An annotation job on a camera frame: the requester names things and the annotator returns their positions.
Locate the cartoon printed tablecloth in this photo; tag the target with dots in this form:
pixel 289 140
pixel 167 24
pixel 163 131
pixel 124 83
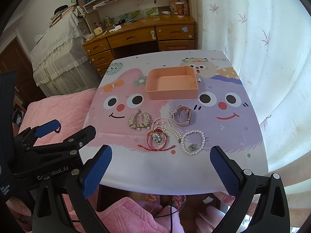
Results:
pixel 157 160

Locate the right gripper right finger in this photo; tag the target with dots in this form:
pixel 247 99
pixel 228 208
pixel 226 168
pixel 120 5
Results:
pixel 271 213

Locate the white lace covered furniture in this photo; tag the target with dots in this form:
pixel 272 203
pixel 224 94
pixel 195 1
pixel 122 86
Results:
pixel 59 62

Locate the red patterned cup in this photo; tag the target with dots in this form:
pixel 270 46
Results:
pixel 180 7

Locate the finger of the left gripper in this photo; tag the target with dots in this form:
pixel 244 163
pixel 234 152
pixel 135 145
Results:
pixel 28 137
pixel 67 148

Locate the gold leaf hair comb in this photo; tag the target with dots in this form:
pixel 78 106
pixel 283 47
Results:
pixel 140 120

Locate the wooden desk with drawers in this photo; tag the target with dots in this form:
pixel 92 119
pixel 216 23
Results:
pixel 147 35

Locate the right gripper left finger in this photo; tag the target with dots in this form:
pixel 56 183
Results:
pixel 50 212

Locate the pink plastic tray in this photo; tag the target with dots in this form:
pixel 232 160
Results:
pixel 172 83

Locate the white floral curtain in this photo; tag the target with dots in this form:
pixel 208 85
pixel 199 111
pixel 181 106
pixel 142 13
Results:
pixel 268 45

